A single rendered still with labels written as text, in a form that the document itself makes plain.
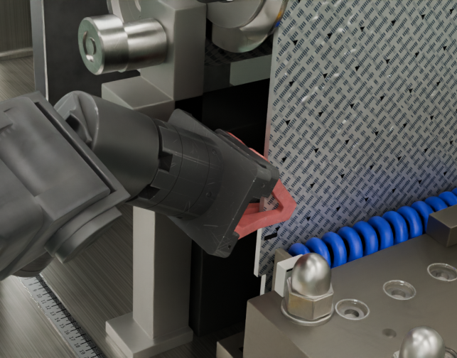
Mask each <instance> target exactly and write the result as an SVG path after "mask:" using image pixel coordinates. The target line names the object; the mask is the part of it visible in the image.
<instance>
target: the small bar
mask: <svg viewBox="0 0 457 358"><path fill-rule="evenodd" d="M426 233H427V234H428V235H429V236H431V237H433V238H434V239H435V240H437V241H438V242H440V243H441V244H443V245H444V246H446V247H448V246H452V245H454V244H457V204H456V205H453V206H450V207H447V208H445V209H442V210H439V211H437V212H433V213H431V214H429V218H428V222H427V226H426Z"/></svg>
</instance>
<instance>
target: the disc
mask: <svg viewBox="0 0 457 358"><path fill-rule="evenodd" d="M288 1H289V0H265V1H264V3H263V5H262V7H261V9H260V11H259V13H258V14H257V15H256V16H255V18H254V19H253V20H252V21H251V22H249V23H248V24H247V25H246V26H243V27H241V28H236V29H226V28H221V27H219V26H217V25H215V24H214V23H213V22H211V21H210V20H209V19H208V18H206V31H205V37H206V38H207V39H209V40H210V41H211V42H212V43H214V44H215V45H216V46H218V47H219V48H222V49H223V50H227V51H230V52H233V53H243V52H247V51H251V50H254V49H256V48H258V47H259V46H261V45H263V44H264V43H265V42H266V41H267V40H268V39H269V38H270V37H271V36H272V34H273V33H274V32H275V30H276V29H277V27H278V25H279V24H280V22H281V20H282V17H283V15H284V12H285V10H286V7H287V4H288Z"/></svg>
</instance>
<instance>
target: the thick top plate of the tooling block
mask: <svg viewBox="0 0 457 358"><path fill-rule="evenodd" d="M331 285H332V288H333V292H334V294H333V307H334V314H333V317H332V319H331V320H330V321H328V322H327V323H325V324H323V325H319V326H303V325H298V324H296V323H294V322H292V321H290V320H288V319H287V318H286V317H285V316H284V315H283V313H282V311H281V302H282V300H283V298H284V297H281V296H280V295H279V294H278V293H277V292H276V291H275V290H273V291H270V292H268V293H265V294H262V295H259V296H257V297H255V298H251V299H249V300H248V301H247V314H246V323H245V332H244V350H243V358H392V357H393V354H394V353H395V352H397V351H399V350H400V346H401V343H402V340H403V339H404V336H405V335H406V334H407V333H408V332H409V331H410V330H412V329H414V328H415V327H420V326H427V327H430V328H432V329H434V330H435V331H437V332H438V333H439V334H440V336H441V338H442V340H443V342H444V345H445V357H444V358H457V244H454V245H452V246H448V247H446V246H444V245H443V244H441V243H440V242H438V241H437V240H435V239H434V238H433V237H431V236H429V235H428V234H427V233H426V234H423V235H420V236H417V237H414V238H412V239H409V240H406V241H405V242H401V243H399V244H395V245H394V246H390V247H388V248H386V249H383V250H380V251H377V252H375V253H372V254H369V255H367V256H364V257H361V258H359V259H356V260H353V261H350V262H347V263H346V264H342V265H340V266H336V267H335V268H331Z"/></svg>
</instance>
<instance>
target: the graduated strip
mask: <svg viewBox="0 0 457 358"><path fill-rule="evenodd" d="M16 277H17V279H18V280H19V281H20V283H21V284H22V286H23V287H24V288H25V289H26V291H27V292H28V294H29V295H30V296H31V297H32V299H33V300H34V301H35V303H36V304H37V306H38V307H39V308H40V309H41V311H42V312H43V314H44V315H45V316H46V317H47V318H48V320H49V321H50V323H51V324H52V325H53V327H54V328H55V329H56V330H57V332H58V333H59V335H60V336H61V337H62V338H63V340H64V341H65V343H66V344H67V345H68V347H69V348H70V349H71V350H72V352H73V353H74V355H75V356H76V357H77V358H107V356H106V355H105V354H104V352H103V351H102V350H101V349H100V347H99V346H98V345H97V343H96V342H95V341H94V340H93V339H92V338H91V336H90V335H89V334H88V332H87V331H86V330H85V328H84V327H83V326H82V325H81V324H80V322H79V321H78V320H77V318H76V317H75V316H74V315H73V314H72V312H71V311H70V310H69V308H68V307H67V306H66V304H64V302H63V301H62V300H61V299H60V297H59V296H58V294H57V293H56V292H55V291H54V290H53V289H52V287H51V286H50V285H49V283H48V282H47V281H46V280H45V279H44V277H43V276H42V275H41V273H39V274H38V275H36V276H33V277H28V278H22V277H18V276H16Z"/></svg>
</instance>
